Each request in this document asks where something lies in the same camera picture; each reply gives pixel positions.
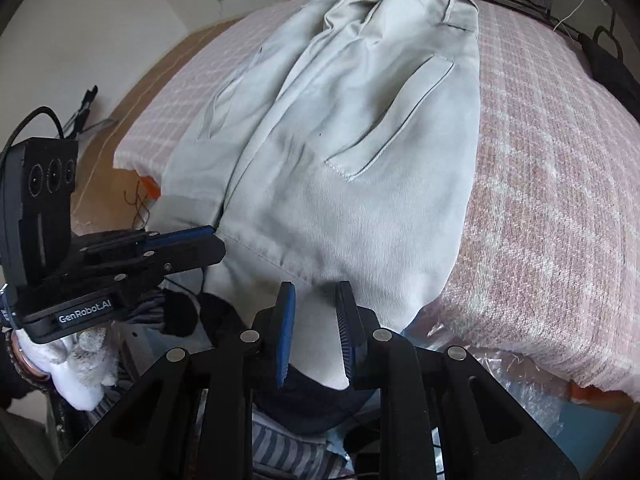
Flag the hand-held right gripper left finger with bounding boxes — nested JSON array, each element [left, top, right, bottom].
[[52, 281, 297, 480]]

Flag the white jacket with blue collar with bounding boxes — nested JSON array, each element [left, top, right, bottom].
[[150, 0, 482, 392]]

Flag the clear plastic sheet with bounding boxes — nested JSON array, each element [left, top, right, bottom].
[[400, 310, 626, 461]]

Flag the person's left hand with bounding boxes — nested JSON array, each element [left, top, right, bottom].
[[22, 324, 122, 412]]

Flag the black folded cloth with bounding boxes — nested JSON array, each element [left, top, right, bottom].
[[580, 35, 640, 126]]

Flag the black floor cables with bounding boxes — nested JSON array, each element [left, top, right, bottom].
[[64, 85, 120, 137]]

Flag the pink plaid blanket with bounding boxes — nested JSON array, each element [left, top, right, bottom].
[[114, 0, 640, 391]]

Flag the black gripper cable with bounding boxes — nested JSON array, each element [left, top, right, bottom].
[[0, 106, 67, 161]]

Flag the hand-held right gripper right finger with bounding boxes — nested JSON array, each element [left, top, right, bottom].
[[334, 280, 581, 480]]

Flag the person's striped pants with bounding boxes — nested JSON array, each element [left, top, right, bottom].
[[250, 417, 353, 480]]

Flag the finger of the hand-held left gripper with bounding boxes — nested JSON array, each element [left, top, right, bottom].
[[141, 225, 218, 251], [144, 235, 227, 282]]

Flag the black metal clothes rack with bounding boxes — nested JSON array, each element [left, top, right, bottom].
[[285, 0, 626, 61]]

